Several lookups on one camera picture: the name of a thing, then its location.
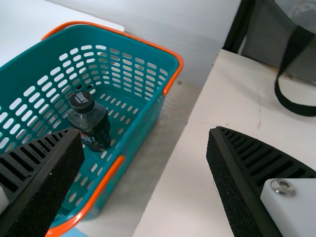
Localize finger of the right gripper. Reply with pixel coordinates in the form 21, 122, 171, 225
206, 126, 316, 237

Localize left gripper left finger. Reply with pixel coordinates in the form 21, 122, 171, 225
0, 126, 85, 237

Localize dark grey bag with straps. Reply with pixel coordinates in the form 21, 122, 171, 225
223, 0, 316, 117

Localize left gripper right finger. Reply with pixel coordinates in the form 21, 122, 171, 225
206, 126, 316, 237

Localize dark coffee bottle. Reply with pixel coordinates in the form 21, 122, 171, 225
67, 90, 111, 150

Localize teal shopping basket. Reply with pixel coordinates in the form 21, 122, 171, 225
0, 21, 185, 237

